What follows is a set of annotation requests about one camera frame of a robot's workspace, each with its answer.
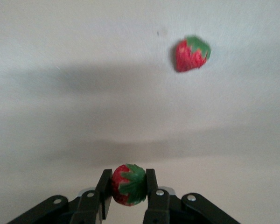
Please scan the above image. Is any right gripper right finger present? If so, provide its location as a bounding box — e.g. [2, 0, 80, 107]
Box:
[143, 168, 241, 224]

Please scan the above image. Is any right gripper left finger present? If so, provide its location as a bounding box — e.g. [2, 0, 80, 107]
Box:
[7, 169, 113, 224]

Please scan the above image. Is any red strawberry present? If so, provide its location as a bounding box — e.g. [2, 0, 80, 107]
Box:
[111, 163, 147, 206]
[175, 35, 212, 73]

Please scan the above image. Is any brown table cloth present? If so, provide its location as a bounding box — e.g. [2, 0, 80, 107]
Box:
[0, 0, 280, 224]

